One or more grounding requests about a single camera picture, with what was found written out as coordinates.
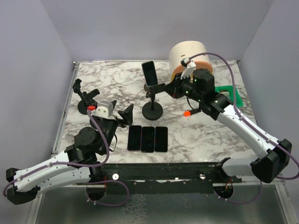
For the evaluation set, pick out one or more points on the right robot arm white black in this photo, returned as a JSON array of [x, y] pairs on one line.
[[271, 155]]

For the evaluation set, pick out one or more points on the tall black smartphone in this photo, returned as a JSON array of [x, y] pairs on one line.
[[148, 139]]

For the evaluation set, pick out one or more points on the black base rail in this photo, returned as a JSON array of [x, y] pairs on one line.
[[164, 178]]

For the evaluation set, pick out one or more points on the black phone stand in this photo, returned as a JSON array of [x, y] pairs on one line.
[[77, 89], [89, 101], [152, 110]]

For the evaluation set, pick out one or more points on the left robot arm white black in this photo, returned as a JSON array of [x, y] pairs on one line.
[[80, 163]]

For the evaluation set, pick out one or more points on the orange highlighter marker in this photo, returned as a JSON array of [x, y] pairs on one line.
[[191, 112]]

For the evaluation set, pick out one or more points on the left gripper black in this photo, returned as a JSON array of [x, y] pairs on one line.
[[127, 115]]

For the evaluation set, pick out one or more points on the purple smartphone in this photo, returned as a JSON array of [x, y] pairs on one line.
[[134, 138]]

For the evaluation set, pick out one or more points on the black smartphone on wooden stand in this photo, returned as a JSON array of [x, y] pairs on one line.
[[150, 74]]

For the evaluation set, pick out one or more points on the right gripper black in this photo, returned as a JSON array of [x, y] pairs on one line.
[[173, 88]]

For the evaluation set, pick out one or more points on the green plastic bin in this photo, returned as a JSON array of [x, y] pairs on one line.
[[228, 92]]

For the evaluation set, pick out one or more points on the cream drawer cabinet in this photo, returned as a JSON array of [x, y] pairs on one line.
[[188, 49]]

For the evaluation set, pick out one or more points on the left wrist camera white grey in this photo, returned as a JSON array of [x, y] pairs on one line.
[[104, 110]]

